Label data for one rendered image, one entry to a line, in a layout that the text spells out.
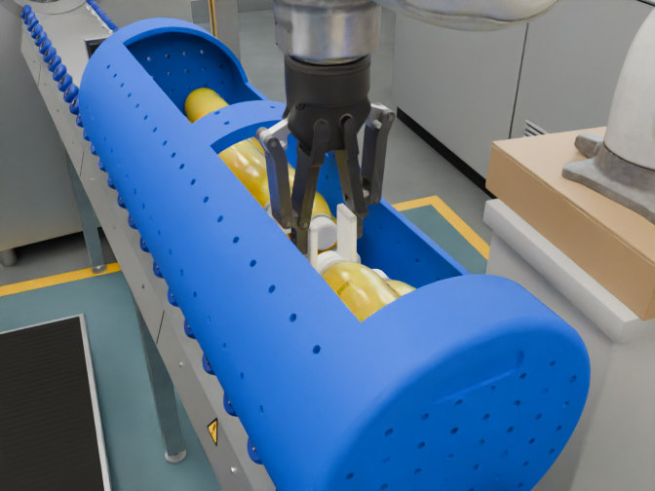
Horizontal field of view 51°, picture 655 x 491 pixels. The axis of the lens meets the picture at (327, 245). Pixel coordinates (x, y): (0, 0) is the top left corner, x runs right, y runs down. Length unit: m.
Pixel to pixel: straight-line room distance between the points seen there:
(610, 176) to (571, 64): 1.58
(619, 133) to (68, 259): 2.27
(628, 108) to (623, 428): 0.47
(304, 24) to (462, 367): 0.29
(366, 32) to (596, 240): 0.51
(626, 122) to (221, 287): 0.59
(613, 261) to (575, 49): 1.66
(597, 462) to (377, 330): 0.72
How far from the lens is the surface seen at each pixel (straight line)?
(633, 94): 0.98
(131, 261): 1.21
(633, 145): 0.99
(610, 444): 1.16
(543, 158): 1.10
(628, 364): 1.03
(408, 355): 0.49
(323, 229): 0.83
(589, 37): 2.50
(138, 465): 2.04
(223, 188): 0.71
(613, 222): 0.96
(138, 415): 2.16
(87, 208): 2.59
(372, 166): 0.67
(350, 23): 0.56
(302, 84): 0.59
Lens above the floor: 1.56
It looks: 34 degrees down
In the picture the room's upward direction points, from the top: straight up
